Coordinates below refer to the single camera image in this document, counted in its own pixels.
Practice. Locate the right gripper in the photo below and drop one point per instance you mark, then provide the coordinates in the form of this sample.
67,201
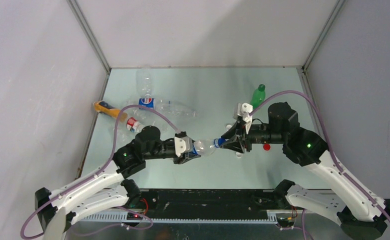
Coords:
237,129

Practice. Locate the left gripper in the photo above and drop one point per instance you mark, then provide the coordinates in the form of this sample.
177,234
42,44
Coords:
185,157

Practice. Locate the blue bottle cap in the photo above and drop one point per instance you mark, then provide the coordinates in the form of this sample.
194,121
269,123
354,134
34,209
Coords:
220,142

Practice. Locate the clear crushed plastic bottle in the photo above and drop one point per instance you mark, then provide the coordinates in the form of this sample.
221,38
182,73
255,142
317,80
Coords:
204,147

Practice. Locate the orange bottle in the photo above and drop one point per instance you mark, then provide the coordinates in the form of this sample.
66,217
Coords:
102,107

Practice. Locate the clear bottle with red ring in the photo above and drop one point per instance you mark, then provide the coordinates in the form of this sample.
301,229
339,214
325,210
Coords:
127,130

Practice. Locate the green bottle cap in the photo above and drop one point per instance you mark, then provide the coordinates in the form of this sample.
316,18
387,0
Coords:
261,88

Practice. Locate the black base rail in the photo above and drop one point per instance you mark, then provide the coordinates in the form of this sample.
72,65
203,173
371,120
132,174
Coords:
204,203

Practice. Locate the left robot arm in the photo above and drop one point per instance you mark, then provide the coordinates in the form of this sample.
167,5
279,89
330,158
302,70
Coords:
109,185

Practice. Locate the green plastic bottle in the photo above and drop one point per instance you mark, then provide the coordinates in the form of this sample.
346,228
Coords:
257,98

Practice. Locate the clear bottle with blue label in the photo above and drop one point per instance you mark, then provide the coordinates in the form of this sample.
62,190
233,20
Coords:
164,106

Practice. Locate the white cable duct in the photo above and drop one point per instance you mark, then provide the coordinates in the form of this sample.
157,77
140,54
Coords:
126,217

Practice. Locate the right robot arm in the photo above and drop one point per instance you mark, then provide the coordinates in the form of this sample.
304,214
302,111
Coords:
361,214

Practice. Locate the red bottle cap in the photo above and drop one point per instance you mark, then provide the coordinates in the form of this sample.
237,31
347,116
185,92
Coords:
266,147

